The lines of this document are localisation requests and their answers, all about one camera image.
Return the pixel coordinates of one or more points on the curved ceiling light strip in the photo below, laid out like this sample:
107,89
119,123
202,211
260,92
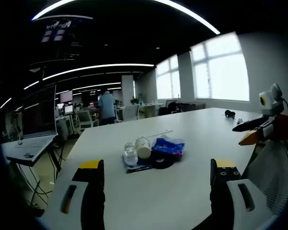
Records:
98,68

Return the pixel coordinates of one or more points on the white table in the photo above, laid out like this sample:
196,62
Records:
170,191

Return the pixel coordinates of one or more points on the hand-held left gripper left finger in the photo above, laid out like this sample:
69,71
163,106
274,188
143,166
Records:
93,191

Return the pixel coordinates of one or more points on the black laptop stand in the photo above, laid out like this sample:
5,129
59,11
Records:
54,158

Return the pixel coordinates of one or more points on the white paper cup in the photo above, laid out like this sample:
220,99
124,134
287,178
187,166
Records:
143,148

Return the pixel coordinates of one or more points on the long ceiling light strip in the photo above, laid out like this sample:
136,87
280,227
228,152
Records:
124,4

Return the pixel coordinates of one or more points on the black office chair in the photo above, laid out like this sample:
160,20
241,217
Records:
172,107

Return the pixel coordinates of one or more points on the green potted plant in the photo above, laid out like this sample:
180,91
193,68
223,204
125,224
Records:
134,100

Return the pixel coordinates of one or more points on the small black object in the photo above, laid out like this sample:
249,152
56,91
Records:
229,113

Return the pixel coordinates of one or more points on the clear plastic bottle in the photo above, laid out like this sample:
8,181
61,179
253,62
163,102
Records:
130,154

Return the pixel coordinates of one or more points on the white office chair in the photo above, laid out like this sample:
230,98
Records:
86,119

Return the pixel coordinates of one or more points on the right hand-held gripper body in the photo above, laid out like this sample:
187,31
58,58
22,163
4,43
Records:
271,103

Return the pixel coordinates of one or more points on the large window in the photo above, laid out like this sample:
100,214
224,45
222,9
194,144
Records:
220,69

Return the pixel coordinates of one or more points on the thin white straw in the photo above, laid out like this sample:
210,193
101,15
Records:
158,133

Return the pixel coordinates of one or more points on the blue snack packet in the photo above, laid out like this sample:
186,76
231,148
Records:
169,146

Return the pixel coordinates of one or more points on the smaller window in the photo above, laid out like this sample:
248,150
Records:
168,79

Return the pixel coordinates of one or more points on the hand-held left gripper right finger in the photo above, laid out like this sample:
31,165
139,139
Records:
220,191

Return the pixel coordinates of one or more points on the grey mesh office chair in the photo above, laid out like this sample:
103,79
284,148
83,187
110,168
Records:
276,172

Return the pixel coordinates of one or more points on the black tape roll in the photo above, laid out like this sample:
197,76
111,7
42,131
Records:
162,163

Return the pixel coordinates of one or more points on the silver laptop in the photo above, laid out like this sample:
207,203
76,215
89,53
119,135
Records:
31,143

